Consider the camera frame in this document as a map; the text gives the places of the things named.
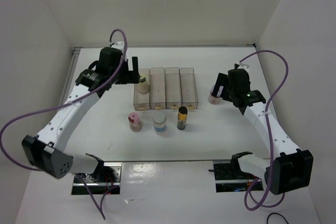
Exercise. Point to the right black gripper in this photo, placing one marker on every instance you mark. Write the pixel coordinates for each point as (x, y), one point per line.
(222, 80)

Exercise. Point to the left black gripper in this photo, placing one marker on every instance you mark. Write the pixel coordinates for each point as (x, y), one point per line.
(131, 77)

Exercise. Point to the white lid red logo jar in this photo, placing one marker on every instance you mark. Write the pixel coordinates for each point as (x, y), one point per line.
(214, 100)

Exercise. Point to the yellow lid beige bottle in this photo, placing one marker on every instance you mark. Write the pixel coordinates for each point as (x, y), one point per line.
(143, 85)

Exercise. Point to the gold black pepper grinder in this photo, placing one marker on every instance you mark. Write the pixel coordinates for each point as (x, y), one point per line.
(182, 117)

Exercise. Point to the pink lid spice bottle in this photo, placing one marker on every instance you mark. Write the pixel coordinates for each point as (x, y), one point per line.
(135, 123)

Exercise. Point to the silver lid blue label jar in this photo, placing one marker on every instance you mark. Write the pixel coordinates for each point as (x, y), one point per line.
(159, 122)

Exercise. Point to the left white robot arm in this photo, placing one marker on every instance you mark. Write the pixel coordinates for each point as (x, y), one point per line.
(45, 150)

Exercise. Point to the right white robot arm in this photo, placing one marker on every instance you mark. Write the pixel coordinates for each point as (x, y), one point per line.
(289, 167)

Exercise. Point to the clear organizer bin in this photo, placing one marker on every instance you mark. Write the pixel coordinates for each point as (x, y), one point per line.
(188, 88)
(157, 89)
(173, 88)
(141, 102)

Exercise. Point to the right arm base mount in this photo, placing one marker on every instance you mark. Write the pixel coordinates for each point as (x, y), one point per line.
(225, 179)

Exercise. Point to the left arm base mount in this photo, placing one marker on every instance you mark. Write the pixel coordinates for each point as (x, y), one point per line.
(109, 182)

